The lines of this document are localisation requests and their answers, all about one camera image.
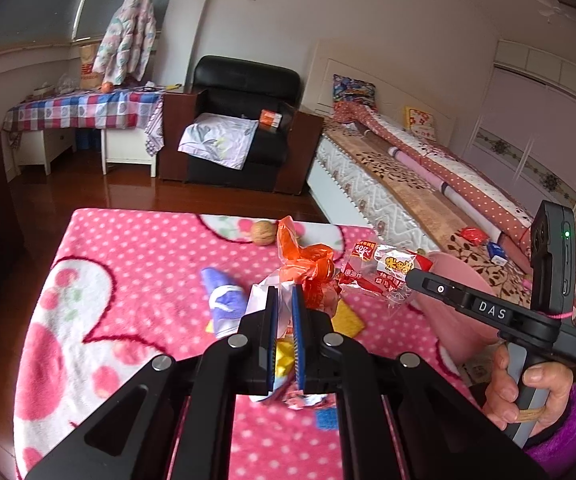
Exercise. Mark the clear plastic bag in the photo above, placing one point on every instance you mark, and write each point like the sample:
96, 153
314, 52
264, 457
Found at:
67, 82

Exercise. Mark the walnut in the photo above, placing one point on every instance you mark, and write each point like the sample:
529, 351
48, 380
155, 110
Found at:
264, 233

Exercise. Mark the small orange box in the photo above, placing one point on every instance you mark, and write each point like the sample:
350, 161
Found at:
270, 118

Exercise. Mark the pastel puffer jacket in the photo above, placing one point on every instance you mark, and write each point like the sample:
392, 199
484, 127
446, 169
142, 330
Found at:
125, 35

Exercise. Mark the white wardrobe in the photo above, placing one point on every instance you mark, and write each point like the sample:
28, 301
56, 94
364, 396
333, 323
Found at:
542, 120

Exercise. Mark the yellow floral cushion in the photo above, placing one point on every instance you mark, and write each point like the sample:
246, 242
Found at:
421, 122

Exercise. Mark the small blue packet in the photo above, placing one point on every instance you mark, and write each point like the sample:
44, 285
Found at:
497, 254

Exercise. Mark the checkered cloth table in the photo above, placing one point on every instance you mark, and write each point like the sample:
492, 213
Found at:
78, 107

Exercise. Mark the small red packet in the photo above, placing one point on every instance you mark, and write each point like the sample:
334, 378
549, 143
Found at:
471, 235

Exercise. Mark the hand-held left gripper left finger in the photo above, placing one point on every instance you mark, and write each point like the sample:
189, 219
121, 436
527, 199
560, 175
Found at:
270, 340

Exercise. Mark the white ceiling fan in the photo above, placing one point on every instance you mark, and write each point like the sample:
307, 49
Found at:
560, 7

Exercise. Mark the pink plastic bin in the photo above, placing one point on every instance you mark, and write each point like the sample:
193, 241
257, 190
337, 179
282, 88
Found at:
447, 330

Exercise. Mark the pink dotted fleece blanket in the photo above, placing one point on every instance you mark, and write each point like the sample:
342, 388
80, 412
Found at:
143, 260

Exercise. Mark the red white snack packet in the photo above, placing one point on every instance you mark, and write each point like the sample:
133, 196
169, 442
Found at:
392, 270

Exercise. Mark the blue storage bin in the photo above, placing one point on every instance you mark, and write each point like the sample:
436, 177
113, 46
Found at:
88, 139

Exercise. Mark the person's right hand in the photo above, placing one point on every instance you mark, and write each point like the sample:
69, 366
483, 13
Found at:
502, 385

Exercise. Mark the yellow card piece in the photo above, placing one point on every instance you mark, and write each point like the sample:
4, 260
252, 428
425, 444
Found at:
350, 322

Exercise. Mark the purple white wrapper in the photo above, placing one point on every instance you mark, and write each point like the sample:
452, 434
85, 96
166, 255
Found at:
223, 295

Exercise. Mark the brown paper bag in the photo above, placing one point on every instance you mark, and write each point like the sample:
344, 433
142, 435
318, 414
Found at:
88, 67

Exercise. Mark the white floral cloth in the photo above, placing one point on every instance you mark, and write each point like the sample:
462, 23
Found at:
218, 137

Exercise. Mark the white bed headboard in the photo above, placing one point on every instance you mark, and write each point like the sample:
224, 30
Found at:
392, 70

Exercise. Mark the white desk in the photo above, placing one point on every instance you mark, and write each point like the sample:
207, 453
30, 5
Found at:
128, 145

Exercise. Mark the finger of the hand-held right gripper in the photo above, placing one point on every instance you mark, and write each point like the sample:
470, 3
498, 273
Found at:
435, 287

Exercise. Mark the orange plastic wrapper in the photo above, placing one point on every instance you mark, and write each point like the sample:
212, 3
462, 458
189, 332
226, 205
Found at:
293, 255

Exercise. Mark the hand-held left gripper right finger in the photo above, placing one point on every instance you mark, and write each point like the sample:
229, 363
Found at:
298, 340

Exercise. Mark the colourful printed pillow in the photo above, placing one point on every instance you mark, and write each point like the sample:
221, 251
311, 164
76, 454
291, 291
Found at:
353, 90

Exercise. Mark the white quilted mattress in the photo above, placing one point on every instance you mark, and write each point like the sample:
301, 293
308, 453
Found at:
357, 185

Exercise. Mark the black leather armchair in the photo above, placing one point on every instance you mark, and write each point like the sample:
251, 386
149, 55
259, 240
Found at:
248, 80

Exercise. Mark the orange fruit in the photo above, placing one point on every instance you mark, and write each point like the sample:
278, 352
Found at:
108, 87

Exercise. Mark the rolled pink mat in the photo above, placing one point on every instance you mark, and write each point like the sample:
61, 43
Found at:
432, 175

